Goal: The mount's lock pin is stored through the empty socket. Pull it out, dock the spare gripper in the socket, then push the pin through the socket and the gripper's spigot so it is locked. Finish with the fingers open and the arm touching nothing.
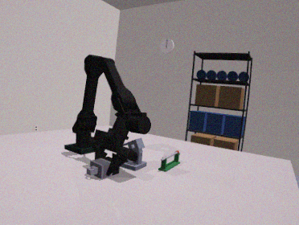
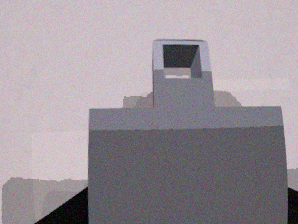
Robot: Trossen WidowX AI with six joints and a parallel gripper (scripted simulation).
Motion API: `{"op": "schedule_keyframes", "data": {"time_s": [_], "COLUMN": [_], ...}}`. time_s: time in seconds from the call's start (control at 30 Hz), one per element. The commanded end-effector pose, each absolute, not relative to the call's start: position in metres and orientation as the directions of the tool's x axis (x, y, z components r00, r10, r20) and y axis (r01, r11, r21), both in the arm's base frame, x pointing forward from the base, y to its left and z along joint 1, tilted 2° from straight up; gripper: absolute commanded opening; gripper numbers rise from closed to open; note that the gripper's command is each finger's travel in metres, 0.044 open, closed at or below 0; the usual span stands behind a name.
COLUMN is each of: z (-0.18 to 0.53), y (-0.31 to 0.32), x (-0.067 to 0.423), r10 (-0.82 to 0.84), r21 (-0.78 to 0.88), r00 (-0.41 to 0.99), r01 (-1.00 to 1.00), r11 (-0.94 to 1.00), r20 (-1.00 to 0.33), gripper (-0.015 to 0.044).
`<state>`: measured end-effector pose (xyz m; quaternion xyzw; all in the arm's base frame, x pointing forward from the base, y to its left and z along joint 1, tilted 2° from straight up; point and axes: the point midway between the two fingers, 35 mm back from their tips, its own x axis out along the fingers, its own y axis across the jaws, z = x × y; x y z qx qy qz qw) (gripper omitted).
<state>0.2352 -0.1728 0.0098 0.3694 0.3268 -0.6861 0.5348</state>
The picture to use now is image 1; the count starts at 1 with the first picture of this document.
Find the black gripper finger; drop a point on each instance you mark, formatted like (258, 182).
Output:
(116, 162)
(99, 153)

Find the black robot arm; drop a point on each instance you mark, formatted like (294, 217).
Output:
(129, 116)

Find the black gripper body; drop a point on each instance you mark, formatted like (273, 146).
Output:
(119, 149)

